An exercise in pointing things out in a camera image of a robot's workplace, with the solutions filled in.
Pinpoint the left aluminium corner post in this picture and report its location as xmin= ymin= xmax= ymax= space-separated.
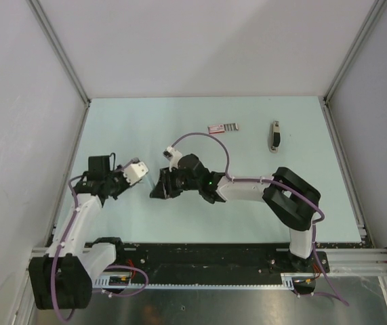
xmin=26 ymin=0 xmax=91 ymax=104

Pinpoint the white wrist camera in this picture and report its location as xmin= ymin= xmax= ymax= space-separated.
xmin=163 ymin=146 xmax=183 ymax=171
xmin=121 ymin=159 xmax=149 ymax=186

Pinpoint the beige black stapler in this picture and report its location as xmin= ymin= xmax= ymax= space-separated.
xmin=268 ymin=121 xmax=281 ymax=153

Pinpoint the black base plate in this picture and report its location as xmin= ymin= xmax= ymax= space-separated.
xmin=115 ymin=243 xmax=330 ymax=273

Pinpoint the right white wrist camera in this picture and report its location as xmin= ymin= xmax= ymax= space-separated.
xmin=163 ymin=146 xmax=183 ymax=171

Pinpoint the red staple box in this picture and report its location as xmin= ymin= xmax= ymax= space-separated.
xmin=207 ymin=123 xmax=239 ymax=135

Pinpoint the aluminium corner post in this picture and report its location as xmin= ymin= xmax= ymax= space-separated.
xmin=26 ymin=0 xmax=91 ymax=104
xmin=321 ymin=0 xmax=387 ymax=102

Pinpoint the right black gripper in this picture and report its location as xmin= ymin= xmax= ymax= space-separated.
xmin=150 ymin=167 xmax=200 ymax=200

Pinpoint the right aluminium corner post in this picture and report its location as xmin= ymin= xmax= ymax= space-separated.
xmin=321 ymin=0 xmax=387 ymax=102

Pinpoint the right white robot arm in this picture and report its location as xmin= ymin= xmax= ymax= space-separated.
xmin=150 ymin=154 xmax=323 ymax=272

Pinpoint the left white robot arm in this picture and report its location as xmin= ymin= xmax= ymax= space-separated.
xmin=28 ymin=153 xmax=139 ymax=311

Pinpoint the aluminium front rail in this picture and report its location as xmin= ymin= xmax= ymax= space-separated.
xmin=31 ymin=243 xmax=387 ymax=295

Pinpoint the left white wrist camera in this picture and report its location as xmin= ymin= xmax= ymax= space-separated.
xmin=121 ymin=159 xmax=149 ymax=186

